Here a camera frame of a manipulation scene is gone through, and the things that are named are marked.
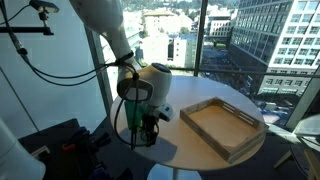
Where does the wooden tray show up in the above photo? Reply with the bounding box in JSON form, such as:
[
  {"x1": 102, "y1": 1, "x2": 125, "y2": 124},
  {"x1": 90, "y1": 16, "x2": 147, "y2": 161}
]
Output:
[{"x1": 179, "y1": 96, "x2": 270, "y2": 165}]

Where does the grey camera on stand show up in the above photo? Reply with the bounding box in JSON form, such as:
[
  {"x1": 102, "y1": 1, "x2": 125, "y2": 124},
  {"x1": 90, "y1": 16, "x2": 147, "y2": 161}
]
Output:
[{"x1": 28, "y1": 0, "x2": 60, "y2": 15}]

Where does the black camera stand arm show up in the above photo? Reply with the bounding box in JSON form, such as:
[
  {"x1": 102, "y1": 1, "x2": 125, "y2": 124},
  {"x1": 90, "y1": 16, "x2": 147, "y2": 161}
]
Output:
[{"x1": 0, "y1": 12, "x2": 55, "y2": 37}]

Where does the wooden legged side chair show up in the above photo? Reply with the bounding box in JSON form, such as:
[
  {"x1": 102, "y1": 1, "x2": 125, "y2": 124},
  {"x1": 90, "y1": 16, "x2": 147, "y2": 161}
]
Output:
[{"x1": 273, "y1": 113, "x2": 320, "y2": 180}]

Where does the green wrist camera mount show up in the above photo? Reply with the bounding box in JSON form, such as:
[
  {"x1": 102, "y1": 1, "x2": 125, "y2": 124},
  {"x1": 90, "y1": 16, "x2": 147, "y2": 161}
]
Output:
[{"x1": 123, "y1": 99, "x2": 148, "y2": 142}]

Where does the black cable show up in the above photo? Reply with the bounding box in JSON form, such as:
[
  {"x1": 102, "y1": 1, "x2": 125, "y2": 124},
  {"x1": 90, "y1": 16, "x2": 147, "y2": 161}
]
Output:
[{"x1": 0, "y1": 0, "x2": 142, "y2": 152}]

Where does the black bag with clamps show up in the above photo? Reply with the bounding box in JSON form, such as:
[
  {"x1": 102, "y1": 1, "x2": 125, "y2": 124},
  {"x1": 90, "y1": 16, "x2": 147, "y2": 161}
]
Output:
[{"x1": 18, "y1": 117, "x2": 134, "y2": 180}]

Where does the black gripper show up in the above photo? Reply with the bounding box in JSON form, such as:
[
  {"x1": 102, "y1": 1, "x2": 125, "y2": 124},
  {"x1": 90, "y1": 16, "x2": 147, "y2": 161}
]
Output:
[{"x1": 142, "y1": 112, "x2": 161, "y2": 148}]

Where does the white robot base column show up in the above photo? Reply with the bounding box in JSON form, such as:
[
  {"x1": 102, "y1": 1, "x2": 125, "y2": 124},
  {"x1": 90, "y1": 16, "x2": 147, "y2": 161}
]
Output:
[{"x1": 0, "y1": 116, "x2": 47, "y2": 180}]

